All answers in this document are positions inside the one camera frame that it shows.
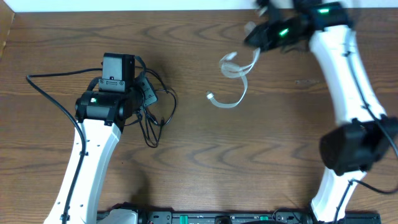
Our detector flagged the white USB cable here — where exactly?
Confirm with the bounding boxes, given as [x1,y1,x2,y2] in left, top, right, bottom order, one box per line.
[206,21,262,110]

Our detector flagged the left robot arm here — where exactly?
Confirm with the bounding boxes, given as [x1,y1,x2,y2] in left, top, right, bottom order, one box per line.
[45,53,153,223]

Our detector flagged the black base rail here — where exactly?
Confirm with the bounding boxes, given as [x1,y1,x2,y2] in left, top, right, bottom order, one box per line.
[96,202,382,224]

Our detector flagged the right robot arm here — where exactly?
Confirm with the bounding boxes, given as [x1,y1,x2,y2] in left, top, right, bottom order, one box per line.
[244,1,397,223]

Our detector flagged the black USB cable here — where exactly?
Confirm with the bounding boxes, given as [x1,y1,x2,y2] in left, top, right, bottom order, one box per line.
[124,67,178,149]

